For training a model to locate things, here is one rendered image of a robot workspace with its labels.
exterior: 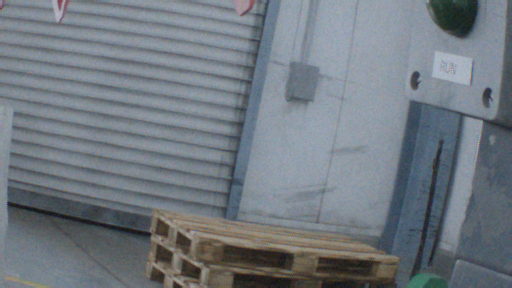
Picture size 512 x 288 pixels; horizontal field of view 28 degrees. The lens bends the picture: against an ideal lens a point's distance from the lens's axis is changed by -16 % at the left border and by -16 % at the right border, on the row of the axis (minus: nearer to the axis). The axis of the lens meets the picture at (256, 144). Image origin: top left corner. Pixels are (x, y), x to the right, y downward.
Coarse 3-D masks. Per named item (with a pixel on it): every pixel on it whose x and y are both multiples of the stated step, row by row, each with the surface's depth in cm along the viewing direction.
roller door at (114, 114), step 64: (128, 0) 813; (192, 0) 834; (256, 0) 855; (0, 64) 773; (64, 64) 797; (128, 64) 822; (192, 64) 843; (256, 64) 858; (64, 128) 806; (128, 128) 829; (192, 128) 848; (64, 192) 812; (128, 192) 835; (192, 192) 856
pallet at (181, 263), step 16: (160, 240) 655; (160, 256) 661; (176, 256) 633; (224, 256) 637; (176, 272) 630; (192, 272) 629; (208, 272) 596; (224, 272) 599; (240, 272) 603; (256, 272) 607; (272, 272) 611; (336, 272) 651; (352, 272) 659; (368, 272) 670
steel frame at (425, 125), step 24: (408, 120) 925; (432, 120) 889; (456, 120) 900; (408, 144) 928; (432, 144) 892; (408, 168) 931; (408, 192) 932; (408, 216) 925; (432, 216) 902; (384, 240) 931; (408, 240) 894; (432, 240) 906; (408, 264) 898; (432, 264) 909
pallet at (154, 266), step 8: (152, 264) 662; (160, 264) 649; (168, 264) 653; (152, 272) 663; (160, 272) 665; (168, 272) 636; (152, 280) 664; (160, 280) 666; (168, 280) 635; (176, 280) 624; (184, 280) 615; (192, 280) 618
